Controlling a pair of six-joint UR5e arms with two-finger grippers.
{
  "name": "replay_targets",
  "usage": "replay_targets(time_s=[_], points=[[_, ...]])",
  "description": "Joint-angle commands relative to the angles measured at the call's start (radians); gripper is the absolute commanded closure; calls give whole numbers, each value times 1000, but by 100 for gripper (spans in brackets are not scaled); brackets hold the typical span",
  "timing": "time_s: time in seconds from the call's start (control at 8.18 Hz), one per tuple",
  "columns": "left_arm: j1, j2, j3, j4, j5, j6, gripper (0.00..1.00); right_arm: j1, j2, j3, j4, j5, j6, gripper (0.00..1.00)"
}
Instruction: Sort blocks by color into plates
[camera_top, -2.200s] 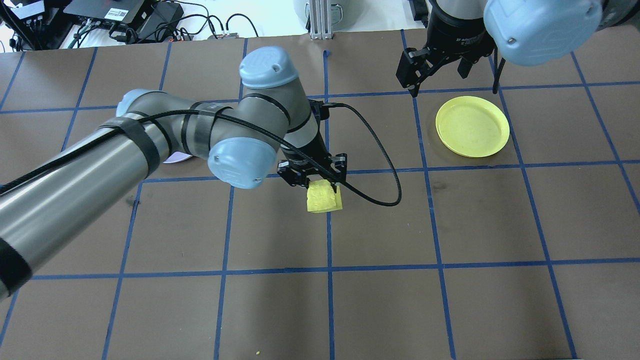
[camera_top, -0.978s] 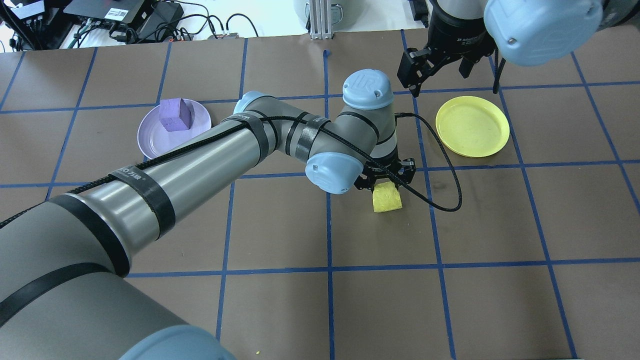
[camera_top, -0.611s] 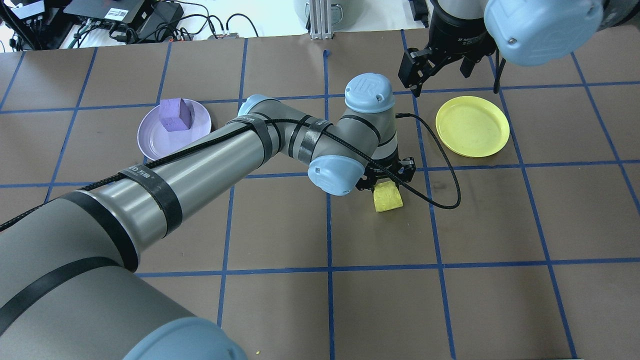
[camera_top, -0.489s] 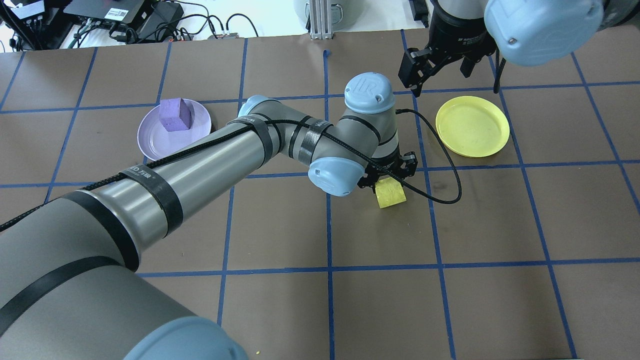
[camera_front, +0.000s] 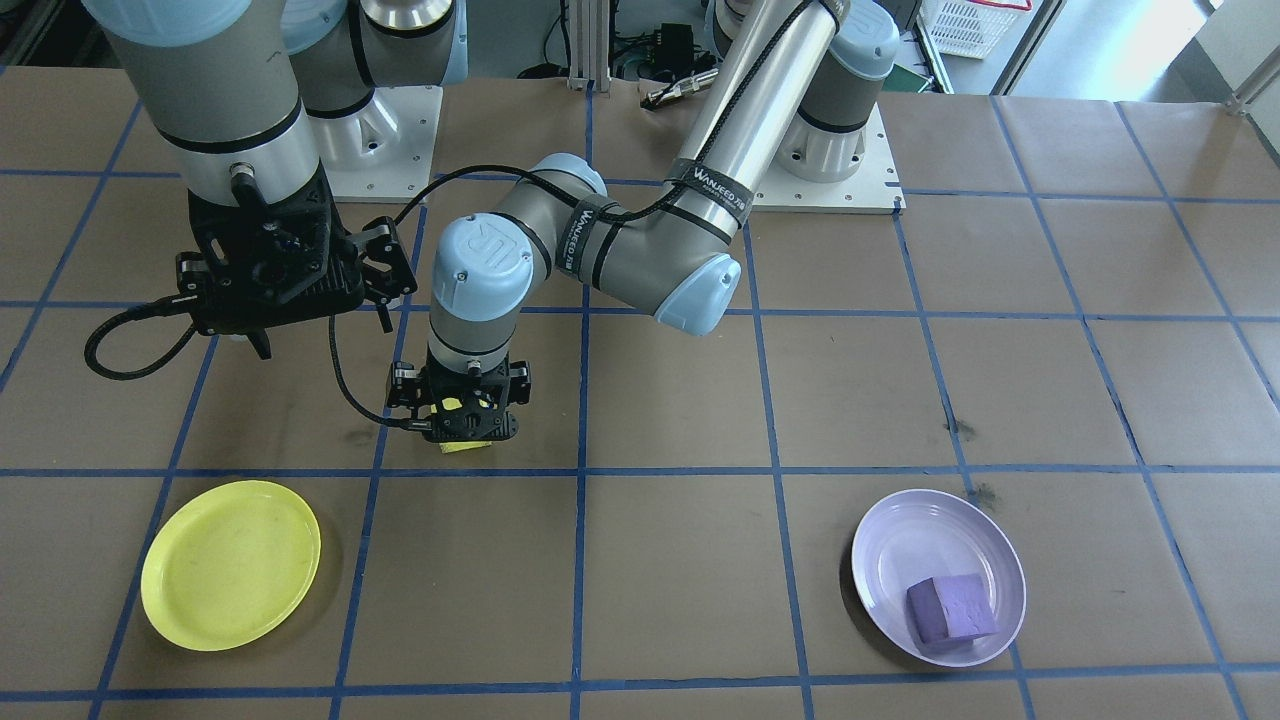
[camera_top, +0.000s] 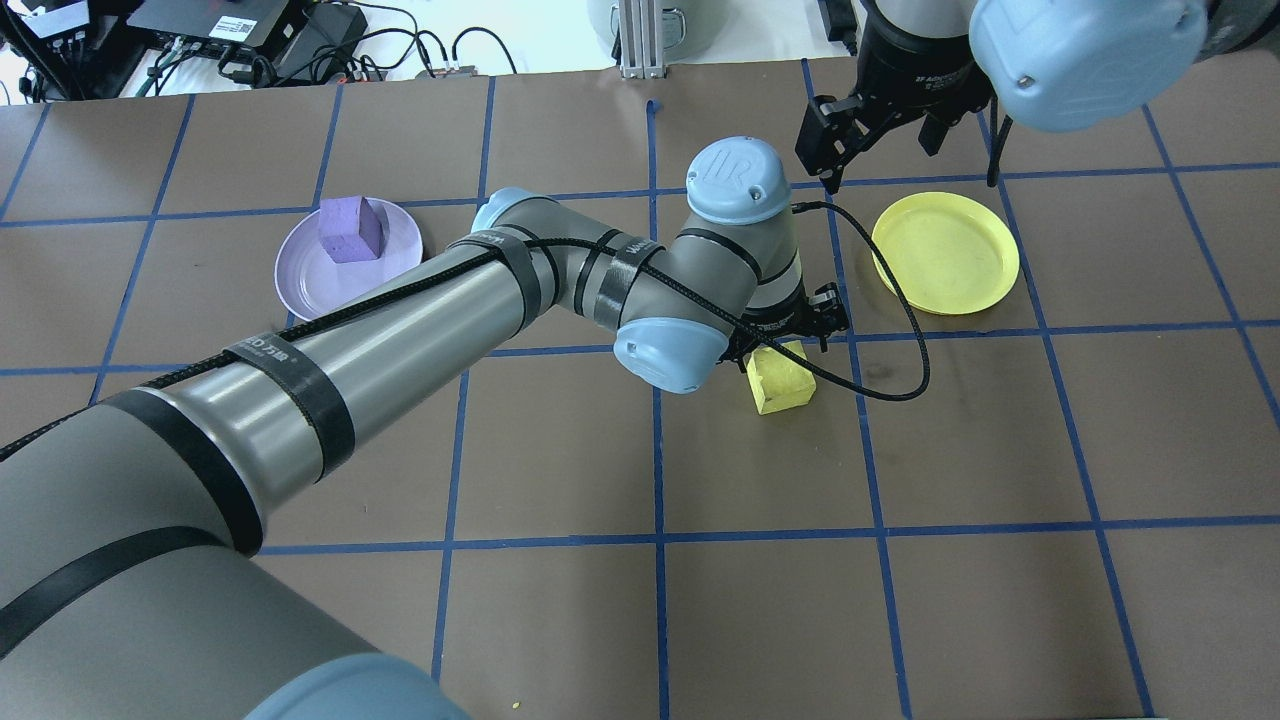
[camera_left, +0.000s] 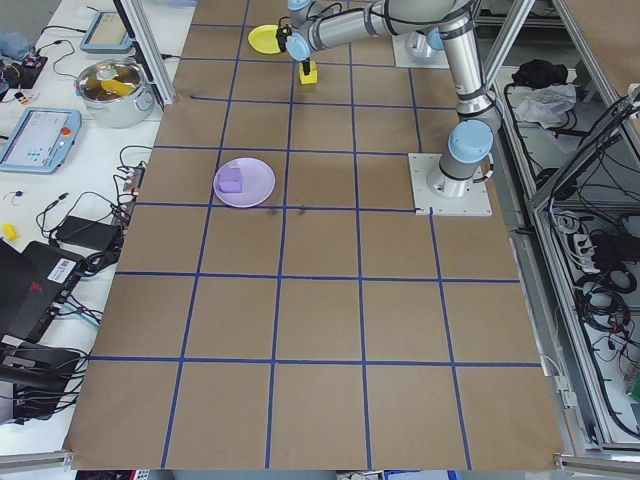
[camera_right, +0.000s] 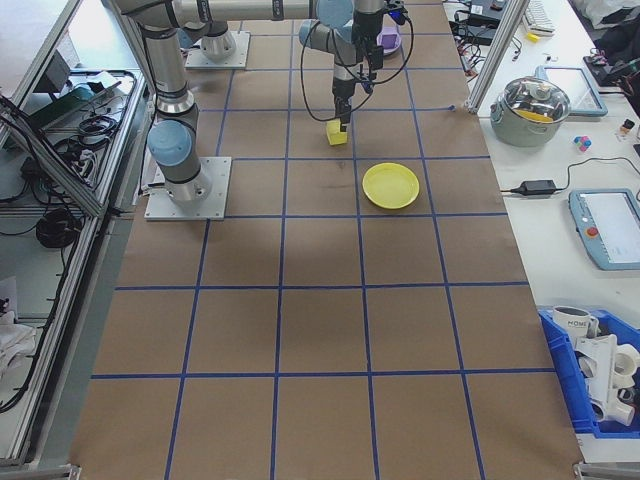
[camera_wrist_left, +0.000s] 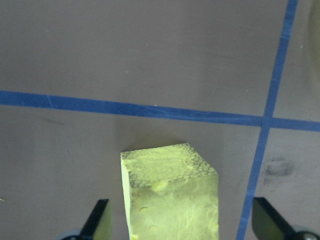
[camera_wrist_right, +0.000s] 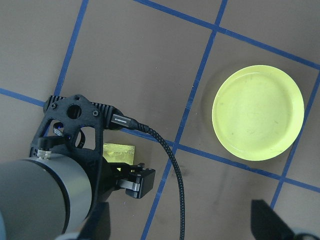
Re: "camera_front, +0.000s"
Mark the yellow plate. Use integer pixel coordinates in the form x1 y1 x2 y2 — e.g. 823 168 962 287
140 480 323 653

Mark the white square base plate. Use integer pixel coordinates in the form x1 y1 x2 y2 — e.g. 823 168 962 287
745 105 906 216
320 85 444 204

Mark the purple foam block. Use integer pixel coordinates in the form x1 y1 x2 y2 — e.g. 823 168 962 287
906 574 999 643

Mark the purple plate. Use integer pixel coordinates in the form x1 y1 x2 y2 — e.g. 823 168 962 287
851 488 1028 669

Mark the aluminium bar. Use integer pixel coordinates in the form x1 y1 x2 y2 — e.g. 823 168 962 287
1225 60 1280 116

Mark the small black box device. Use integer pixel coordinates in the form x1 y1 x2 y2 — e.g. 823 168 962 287
655 22 701 66

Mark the silver hand tool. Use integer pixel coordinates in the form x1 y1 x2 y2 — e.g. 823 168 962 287
640 70 721 109

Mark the yellow foam block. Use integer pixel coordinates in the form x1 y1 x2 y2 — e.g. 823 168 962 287
438 398 493 456

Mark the white plastic basket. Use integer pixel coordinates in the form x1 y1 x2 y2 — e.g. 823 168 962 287
918 0 1031 61

